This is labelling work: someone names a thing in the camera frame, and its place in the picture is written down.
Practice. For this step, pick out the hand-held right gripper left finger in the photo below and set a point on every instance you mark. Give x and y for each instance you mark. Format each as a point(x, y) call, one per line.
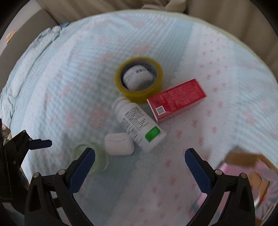
point(81, 171)

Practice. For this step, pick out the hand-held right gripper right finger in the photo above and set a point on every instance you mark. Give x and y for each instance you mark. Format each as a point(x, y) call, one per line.
point(198, 171)

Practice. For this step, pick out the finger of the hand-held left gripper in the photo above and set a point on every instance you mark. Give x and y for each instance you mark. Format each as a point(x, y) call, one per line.
point(41, 143)

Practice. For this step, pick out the clear tape roll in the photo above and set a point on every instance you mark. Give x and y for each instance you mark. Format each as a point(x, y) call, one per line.
point(92, 157)

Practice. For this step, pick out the white earbud case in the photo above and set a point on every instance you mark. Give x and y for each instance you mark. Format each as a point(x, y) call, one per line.
point(119, 143)

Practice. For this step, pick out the pink cardboard box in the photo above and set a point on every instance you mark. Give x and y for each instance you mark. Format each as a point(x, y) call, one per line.
point(245, 189)

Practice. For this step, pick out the red carton box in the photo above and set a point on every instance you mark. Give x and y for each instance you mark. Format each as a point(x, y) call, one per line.
point(177, 100)

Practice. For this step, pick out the white bottle green label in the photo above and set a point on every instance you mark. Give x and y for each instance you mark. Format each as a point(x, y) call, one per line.
point(140, 125)

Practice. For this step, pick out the yellow tape roll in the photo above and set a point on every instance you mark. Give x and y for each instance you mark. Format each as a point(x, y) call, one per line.
point(139, 79)

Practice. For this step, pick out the small white bottle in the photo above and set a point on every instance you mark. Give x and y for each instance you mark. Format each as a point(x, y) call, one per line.
point(135, 76)

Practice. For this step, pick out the light blue patterned blanket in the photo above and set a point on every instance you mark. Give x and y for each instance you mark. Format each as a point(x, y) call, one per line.
point(139, 104)

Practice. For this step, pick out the beige sofa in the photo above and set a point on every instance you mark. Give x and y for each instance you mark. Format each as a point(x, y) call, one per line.
point(228, 19)

